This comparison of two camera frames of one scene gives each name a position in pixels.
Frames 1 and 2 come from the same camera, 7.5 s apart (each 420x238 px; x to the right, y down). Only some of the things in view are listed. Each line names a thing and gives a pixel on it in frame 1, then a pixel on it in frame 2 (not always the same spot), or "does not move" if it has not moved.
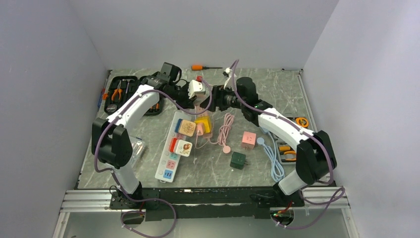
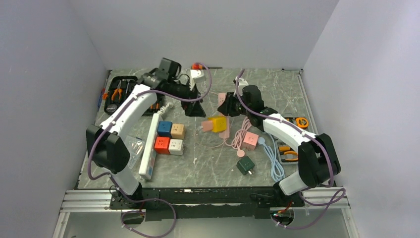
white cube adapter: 183,148 to 176,147
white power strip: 168,161 to 148,163
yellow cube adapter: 206,121 to 219,123
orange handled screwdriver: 198,67 does not move
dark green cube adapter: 237,160 to 245,165
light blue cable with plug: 277,171 does not move
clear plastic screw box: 138,146 does not move
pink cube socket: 248,141 does not move
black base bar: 206,204 does not move
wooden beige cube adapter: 187,128 to 177,131
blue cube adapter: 178,125 to 164,128
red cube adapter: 172,144 to 161,145
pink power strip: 201,112 to 224,134
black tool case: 120,88 does not move
